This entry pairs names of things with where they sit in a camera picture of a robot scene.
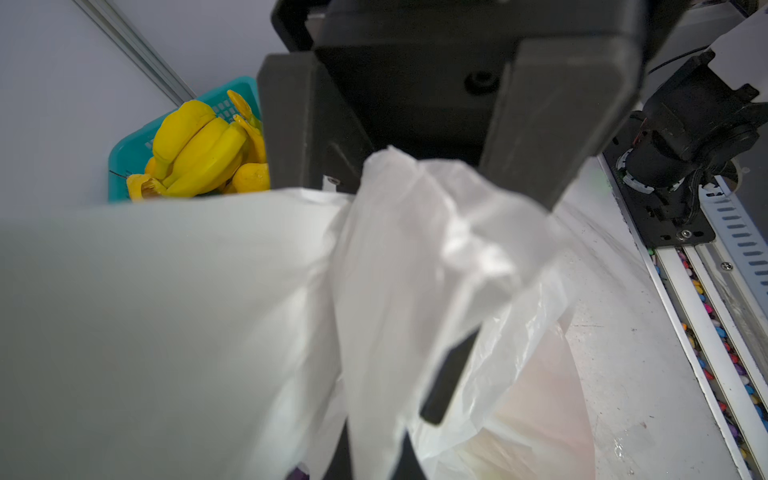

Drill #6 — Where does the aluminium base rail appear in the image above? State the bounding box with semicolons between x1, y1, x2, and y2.
617;179;767;479

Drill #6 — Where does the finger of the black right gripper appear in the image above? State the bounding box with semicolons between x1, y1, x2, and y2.
479;37;643;209
257;52;374;194

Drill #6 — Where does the teal plastic fruit basket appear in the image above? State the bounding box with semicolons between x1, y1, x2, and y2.
107;76;261;203

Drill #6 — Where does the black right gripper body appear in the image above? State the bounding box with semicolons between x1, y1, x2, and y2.
271;1;688;162

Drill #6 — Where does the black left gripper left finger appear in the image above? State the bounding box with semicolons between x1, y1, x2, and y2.
323;424;354;480

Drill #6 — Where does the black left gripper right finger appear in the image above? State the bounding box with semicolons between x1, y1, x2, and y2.
391;328;480;480

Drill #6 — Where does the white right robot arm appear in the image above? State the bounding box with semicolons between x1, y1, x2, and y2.
257;1;767;247

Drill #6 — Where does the toy banana bunch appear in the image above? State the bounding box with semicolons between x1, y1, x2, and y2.
126;100;249;202

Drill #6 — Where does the white plastic grocery bag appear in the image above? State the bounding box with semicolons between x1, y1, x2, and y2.
1;148;600;479

